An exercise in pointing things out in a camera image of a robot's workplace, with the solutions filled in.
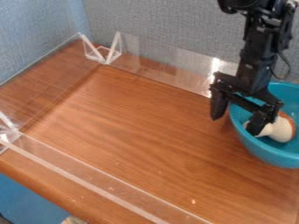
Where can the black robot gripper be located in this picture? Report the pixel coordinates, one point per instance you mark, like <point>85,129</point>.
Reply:
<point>245,88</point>

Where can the clear acrylic left bracket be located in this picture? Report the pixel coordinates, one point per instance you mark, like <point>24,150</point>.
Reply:
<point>8,132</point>

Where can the clear acrylic back barrier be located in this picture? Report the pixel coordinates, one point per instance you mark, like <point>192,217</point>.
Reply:
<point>173,66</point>

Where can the blue plastic bowl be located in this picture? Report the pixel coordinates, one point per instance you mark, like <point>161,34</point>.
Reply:
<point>277,154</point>

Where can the white brown toy mushroom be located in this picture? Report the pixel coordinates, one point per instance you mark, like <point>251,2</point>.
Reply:
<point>280,130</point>

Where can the clear acrylic barrier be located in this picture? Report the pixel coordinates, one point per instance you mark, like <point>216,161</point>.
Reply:
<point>133,199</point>
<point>24,51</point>
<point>173,66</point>

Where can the clear acrylic left barrier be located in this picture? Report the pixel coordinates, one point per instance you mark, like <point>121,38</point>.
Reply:
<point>24,51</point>

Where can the clear acrylic front barrier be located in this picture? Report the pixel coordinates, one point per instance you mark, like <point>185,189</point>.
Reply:
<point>133,199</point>

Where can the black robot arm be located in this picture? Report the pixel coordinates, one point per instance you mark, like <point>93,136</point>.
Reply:
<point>269,16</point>

